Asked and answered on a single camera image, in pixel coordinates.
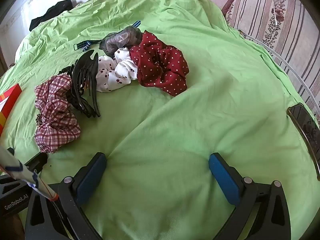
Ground red plaid scrunchie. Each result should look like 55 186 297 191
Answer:
34 74 81 153

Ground black plastic hair claw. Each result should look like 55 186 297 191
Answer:
66 50 100 118

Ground white cherry-print scrunchie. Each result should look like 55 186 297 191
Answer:
96 48 138 93

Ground dark red polka-dot scrunchie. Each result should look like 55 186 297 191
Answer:
129 31 189 96

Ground grey sheer scrunchie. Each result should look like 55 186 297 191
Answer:
99 26 143 58

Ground green bed sheet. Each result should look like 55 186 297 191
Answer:
1 0 319 239

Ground red cardboard box lid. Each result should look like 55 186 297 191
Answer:
0 83 22 135

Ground black smartphone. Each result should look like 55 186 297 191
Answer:
286 103 320 180

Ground black garment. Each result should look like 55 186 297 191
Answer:
29 0 73 31

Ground blue striped strap watch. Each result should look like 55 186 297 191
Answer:
73 20 141 51

